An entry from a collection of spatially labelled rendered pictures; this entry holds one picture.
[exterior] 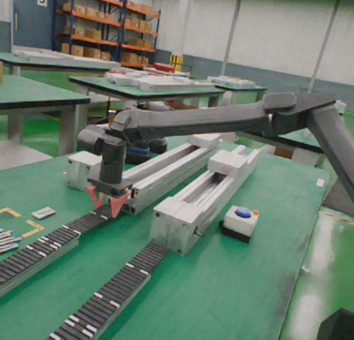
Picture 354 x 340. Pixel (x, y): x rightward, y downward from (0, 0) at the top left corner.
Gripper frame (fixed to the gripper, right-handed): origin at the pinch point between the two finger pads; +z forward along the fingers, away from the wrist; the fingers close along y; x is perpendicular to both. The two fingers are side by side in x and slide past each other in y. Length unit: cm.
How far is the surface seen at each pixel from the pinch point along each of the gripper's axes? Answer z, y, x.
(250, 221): -3.8, -34.9, -16.2
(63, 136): 36, 133, -132
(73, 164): -5.3, 19.0, -8.5
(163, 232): -1.7, -17.8, 2.2
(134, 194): -3.8, -3.9, -6.9
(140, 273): -0.8, -20.4, 17.1
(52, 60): -4, 296, -284
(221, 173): -6.3, -19.3, -39.7
